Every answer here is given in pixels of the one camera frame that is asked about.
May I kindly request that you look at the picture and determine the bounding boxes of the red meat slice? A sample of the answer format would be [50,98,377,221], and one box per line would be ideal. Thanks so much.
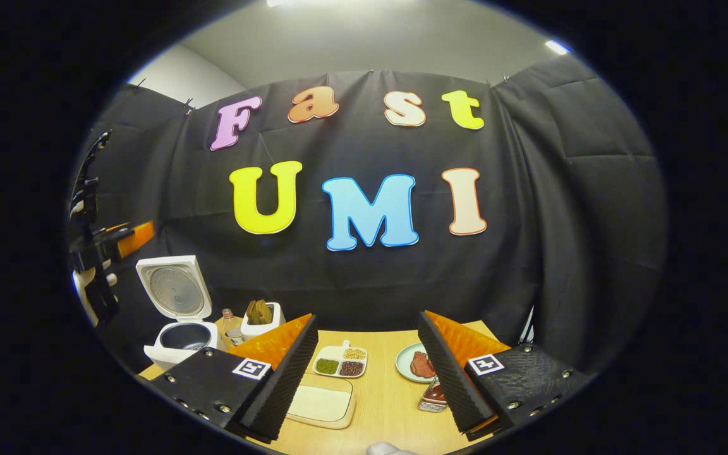
[410,351,438,380]

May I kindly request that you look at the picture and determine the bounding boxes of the rectangular wooden tray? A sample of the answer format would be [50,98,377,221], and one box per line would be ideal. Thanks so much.
[285,373,357,430]

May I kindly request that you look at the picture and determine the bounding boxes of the white rice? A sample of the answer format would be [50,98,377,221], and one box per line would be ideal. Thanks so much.
[291,385,349,419]

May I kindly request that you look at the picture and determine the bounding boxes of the black backdrop cloth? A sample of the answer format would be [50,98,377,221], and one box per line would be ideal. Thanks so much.
[67,54,668,377]

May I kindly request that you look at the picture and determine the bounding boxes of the white rice cooker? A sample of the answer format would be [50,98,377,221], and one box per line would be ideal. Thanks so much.
[135,255,220,371]

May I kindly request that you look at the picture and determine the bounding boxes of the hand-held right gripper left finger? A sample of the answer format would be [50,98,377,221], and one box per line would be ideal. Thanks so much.
[149,313,320,444]

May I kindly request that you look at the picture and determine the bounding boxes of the metal wire chopstick holder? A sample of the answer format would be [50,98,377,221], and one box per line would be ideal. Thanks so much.
[418,377,449,413]

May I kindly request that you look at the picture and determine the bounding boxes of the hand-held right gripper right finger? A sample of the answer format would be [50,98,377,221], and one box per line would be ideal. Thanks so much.
[418,310,596,442]

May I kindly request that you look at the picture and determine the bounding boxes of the clear plastic bottle red label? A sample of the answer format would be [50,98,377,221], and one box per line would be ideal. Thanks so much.
[222,308,245,346]

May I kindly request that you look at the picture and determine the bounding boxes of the white toaster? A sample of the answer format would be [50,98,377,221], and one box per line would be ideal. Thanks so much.
[241,302,287,341]

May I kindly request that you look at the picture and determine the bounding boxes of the white divided dish of beans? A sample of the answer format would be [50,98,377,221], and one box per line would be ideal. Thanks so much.
[312,340,368,379]

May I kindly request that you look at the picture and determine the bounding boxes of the pale green plate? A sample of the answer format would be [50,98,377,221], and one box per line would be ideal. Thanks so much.
[396,343,438,384]

